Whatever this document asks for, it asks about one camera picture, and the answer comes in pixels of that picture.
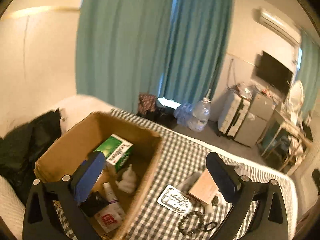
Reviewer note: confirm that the black wall television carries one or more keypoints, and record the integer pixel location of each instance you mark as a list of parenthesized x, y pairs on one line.
[(274, 73)]

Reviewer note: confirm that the red white sachet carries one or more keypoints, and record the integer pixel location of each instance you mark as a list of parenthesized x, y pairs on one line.
[(108, 218)]

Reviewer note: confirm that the floral patterned bag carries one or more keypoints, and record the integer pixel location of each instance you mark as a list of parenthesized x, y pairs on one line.
[(146, 103)]

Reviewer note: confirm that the white vanity desk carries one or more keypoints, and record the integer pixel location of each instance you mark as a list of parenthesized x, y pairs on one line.
[(286, 140)]

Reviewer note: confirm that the white purple cream tube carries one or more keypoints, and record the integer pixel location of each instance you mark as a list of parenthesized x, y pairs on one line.
[(113, 200)]

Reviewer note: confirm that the black jacket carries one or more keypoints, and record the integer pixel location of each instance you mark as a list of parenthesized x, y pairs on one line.
[(23, 146)]

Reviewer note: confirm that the grey mini fridge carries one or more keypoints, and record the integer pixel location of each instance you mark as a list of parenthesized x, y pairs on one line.
[(255, 121)]

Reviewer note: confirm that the black round object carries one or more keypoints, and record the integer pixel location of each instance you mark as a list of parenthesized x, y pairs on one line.
[(93, 204)]

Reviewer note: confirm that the brown cardboard box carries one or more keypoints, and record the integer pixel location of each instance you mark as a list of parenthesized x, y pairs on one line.
[(75, 166)]

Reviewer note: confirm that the silver blister pack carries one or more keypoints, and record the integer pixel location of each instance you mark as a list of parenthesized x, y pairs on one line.
[(173, 199)]

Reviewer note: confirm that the tan medicine box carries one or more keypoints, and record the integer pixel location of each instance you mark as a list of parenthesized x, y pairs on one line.
[(204, 189)]

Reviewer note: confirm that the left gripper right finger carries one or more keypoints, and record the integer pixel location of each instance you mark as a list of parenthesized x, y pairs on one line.
[(269, 220)]

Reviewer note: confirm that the oval vanity mirror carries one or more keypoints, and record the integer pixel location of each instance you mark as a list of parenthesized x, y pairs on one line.
[(295, 98)]

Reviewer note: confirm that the white suitcase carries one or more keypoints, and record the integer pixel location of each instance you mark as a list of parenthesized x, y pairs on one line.
[(233, 114)]

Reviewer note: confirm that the clear plastic tube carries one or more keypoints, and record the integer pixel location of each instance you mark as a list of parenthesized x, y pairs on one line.
[(186, 185)]

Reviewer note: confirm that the teal curtain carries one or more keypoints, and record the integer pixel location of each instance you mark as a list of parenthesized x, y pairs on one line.
[(171, 49)]

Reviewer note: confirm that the green white medicine box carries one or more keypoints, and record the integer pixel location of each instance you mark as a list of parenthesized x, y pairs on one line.
[(116, 151)]

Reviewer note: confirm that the large water jug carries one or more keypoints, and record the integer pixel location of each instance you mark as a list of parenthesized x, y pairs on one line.
[(200, 115)]

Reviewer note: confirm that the white air conditioner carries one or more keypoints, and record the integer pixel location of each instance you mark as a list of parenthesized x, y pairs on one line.
[(281, 28)]

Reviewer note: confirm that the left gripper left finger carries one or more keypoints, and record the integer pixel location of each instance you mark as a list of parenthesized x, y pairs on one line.
[(40, 218)]

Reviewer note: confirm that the white textured pillow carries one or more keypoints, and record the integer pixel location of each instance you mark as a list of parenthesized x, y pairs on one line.
[(12, 209)]

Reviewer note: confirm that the white plastic bottle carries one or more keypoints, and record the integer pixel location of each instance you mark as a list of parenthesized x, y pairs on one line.
[(217, 200)]

